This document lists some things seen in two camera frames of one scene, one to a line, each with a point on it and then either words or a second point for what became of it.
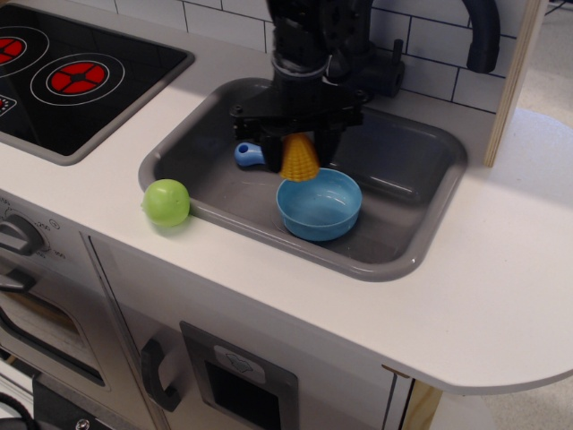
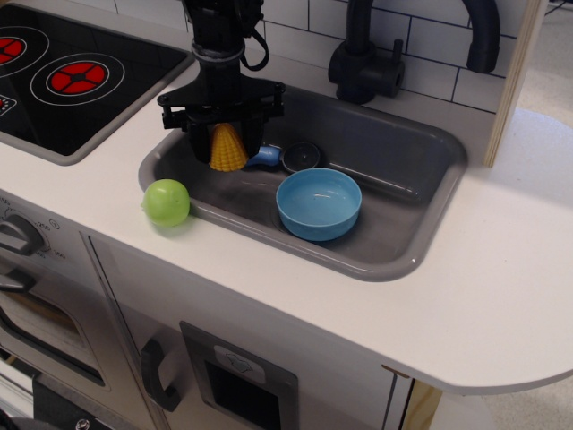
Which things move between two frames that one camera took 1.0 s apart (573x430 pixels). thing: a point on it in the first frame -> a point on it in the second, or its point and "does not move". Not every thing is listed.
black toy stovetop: [68, 87] does not move
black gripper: [298, 105] -> [223, 93]
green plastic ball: [166, 202] does not move
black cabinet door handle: [151, 355] does not move
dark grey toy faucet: [386, 70] does not move
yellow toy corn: [299, 160] -> [226, 151]
